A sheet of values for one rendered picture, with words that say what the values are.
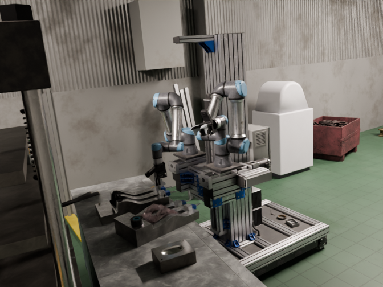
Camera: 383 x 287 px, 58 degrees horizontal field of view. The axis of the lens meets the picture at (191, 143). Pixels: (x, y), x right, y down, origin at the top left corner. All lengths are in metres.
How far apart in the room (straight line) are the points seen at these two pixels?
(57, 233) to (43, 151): 0.29
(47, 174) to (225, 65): 1.88
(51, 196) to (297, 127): 4.51
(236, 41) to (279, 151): 2.70
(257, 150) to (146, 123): 2.26
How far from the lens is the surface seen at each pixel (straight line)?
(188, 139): 3.03
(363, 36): 8.31
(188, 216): 2.35
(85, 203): 2.95
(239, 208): 3.12
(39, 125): 1.22
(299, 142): 5.49
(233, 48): 2.85
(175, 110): 2.74
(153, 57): 4.60
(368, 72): 8.50
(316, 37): 7.12
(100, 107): 4.66
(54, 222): 1.31
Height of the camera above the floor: 1.86
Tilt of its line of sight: 14 degrees down
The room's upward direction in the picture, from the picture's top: 5 degrees counter-clockwise
